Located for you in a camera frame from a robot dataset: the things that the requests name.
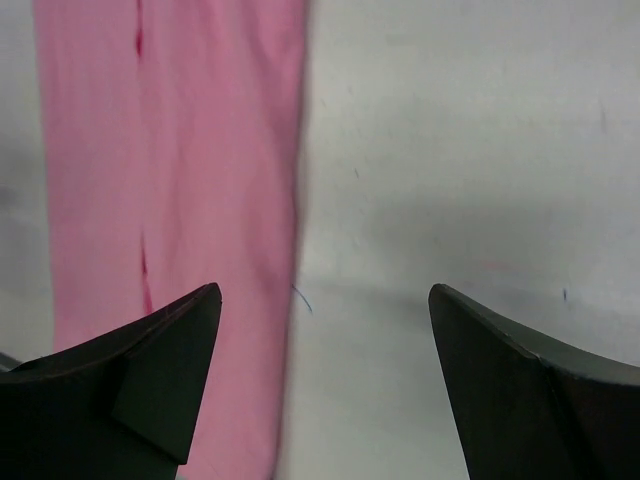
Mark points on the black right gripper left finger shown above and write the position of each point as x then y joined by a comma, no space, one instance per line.
123,405

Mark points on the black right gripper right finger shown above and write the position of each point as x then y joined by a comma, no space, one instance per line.
528,406

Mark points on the pink t-shirt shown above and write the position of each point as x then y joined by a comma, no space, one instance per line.
171,132

